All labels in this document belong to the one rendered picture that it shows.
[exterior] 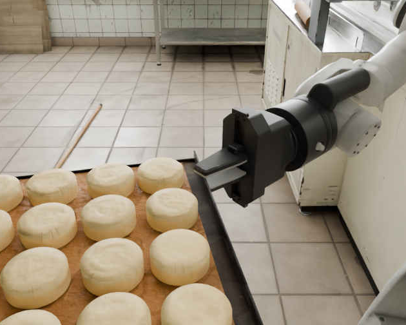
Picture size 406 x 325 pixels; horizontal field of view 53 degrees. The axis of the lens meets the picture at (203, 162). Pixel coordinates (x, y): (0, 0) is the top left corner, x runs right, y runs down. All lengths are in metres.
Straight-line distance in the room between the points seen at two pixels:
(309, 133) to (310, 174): 1.43
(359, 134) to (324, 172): 1.37
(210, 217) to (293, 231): 1.62
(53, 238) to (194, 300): 0.14
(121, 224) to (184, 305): 0.11
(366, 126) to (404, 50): 0.17
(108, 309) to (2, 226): 0.14
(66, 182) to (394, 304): 0.42
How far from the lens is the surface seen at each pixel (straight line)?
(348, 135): 0.59
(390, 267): 1.61
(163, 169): 0.44
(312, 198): 2.02
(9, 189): 0.45
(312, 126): 0.52
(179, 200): 0.39
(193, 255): 0.34
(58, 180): 0.44
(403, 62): 0.69
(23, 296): 0.34
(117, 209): 0.39
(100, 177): 0.44
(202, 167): 0.44
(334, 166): 1.95
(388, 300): 0.58
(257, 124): 0.45
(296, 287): 1.77
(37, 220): 0.40
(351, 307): 1.76
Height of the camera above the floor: 1.30
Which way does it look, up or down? 31 degrees down
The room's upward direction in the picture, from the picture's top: straight up
